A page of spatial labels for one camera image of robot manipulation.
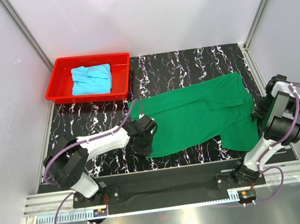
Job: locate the aluminium front rail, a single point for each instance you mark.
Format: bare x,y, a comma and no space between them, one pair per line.
44,206

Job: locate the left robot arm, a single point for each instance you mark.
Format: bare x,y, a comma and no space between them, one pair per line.
65,165

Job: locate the aluminium frame post left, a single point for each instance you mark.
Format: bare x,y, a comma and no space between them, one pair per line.
17,20

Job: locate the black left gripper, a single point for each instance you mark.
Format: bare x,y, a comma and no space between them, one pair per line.
147,150

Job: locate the blue folded t-shirt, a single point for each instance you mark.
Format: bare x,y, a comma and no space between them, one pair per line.
91,80

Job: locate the red plastic bin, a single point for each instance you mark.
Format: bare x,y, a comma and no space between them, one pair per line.
60,86

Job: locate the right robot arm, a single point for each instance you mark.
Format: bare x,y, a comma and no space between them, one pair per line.
279,115

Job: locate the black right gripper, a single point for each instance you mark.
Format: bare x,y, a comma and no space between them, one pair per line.
257,111

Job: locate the green t-shirt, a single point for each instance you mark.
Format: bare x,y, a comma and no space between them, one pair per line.
189,116

